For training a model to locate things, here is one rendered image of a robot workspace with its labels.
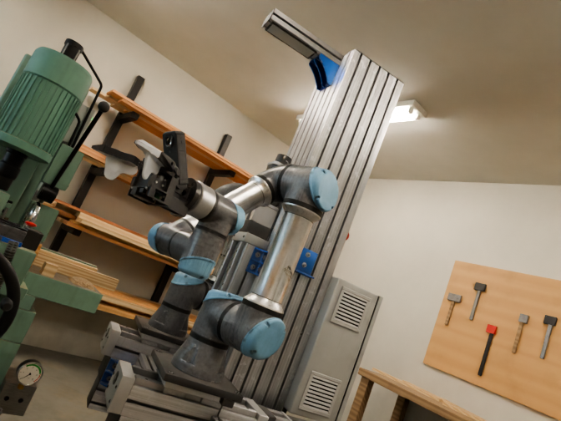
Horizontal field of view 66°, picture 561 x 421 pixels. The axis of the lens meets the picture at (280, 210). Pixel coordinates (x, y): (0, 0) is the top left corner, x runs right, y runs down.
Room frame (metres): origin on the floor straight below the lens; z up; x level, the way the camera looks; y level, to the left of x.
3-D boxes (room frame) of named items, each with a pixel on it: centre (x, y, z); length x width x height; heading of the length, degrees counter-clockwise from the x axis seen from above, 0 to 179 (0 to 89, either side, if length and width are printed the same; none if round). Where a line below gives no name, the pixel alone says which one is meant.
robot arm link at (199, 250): (1.00, 0.14, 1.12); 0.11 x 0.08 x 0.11; 47
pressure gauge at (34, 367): (1.26, 0.46, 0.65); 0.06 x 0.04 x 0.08; 124
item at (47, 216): (1.53, 0.76, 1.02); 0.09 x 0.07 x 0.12; 124
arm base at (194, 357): (1.27, 0.05, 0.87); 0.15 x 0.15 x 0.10
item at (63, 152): (1.55, 0.78, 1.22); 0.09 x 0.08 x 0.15; 34
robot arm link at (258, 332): (1.18, -0.05, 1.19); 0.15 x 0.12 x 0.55; 47
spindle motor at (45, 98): (1.29, 0.79, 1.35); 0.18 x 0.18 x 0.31
